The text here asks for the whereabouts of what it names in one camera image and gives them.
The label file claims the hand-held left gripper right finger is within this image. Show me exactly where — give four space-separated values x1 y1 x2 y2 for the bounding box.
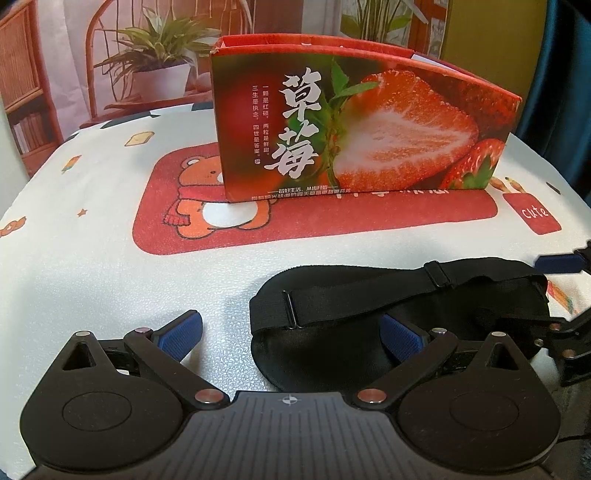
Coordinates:
355 314 534 411

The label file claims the red strawberry print box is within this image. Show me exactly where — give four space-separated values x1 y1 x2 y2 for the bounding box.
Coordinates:
210 33 523 205

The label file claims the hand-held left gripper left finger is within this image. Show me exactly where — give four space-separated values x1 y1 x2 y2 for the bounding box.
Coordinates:
48 310 230 411

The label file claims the teal curtain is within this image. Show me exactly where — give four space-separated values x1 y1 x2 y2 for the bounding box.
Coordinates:
519 0 591 200

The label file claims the printed room scene backdrop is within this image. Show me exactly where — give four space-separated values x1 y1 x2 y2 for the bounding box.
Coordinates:
0 0 452 179

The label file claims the cartoon bear tablecloth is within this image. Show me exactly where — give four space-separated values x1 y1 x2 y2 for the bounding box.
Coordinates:
0 99 591 468

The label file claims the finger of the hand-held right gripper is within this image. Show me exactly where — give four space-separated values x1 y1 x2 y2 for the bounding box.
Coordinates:
547 308 591 389
533 247 591 276

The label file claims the black eye mask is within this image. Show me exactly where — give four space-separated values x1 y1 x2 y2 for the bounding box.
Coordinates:
249 259 552 394

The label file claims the wooden panel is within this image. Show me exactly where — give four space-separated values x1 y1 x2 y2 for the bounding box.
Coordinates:
441 0 549 71

